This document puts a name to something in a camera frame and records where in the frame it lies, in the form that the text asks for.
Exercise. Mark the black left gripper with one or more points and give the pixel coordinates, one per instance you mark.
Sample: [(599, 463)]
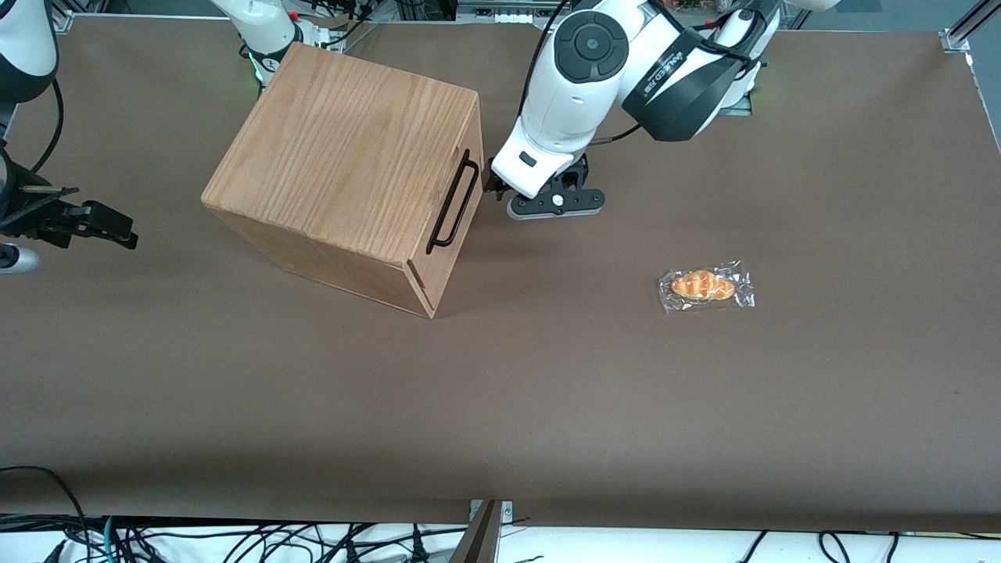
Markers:
[(494, 183)]

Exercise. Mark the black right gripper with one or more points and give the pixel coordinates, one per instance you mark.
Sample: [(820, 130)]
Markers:
[(35, 216)]

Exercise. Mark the light wooden drawer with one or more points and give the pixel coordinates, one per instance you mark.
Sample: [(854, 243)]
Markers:
[(455, 205)]

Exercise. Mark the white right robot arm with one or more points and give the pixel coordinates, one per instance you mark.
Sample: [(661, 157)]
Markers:
[(23, 47)]

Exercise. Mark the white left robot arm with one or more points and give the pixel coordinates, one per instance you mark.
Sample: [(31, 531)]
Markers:
[(579, 86)]

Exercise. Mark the light oak wooden cabinet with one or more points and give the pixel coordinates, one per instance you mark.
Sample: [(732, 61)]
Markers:
[(336, 148)]

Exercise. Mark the grey background equipment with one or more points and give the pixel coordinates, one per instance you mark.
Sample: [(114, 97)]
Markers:
[(500, 9)]

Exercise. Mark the bread roll in clear wrapper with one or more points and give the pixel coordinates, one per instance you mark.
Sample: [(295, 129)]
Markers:
[(702, 285)]

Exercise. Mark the brown table mat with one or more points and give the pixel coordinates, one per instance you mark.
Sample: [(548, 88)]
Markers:
[(626, 407)]

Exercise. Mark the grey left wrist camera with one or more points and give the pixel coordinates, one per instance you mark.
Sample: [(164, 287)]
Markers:
[(557, 205)]

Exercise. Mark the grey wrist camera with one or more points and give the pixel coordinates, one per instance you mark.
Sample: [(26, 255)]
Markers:
[(17, 259), (557, 205)]

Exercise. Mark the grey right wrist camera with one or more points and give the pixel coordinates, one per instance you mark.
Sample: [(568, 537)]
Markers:
[(17, 259)]

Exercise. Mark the small aluminium corner bracket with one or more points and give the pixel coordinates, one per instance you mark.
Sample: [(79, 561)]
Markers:
[(62, 21)]

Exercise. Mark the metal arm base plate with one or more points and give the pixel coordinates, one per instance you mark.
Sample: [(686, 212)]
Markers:
[(743, 106), (317, 35)]

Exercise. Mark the grey metal bracket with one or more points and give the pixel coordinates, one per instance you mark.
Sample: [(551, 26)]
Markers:
[(507, 512)]

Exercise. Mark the aluminium frame profile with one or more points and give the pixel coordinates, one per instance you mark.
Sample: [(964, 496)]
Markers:
[(970, 23)]

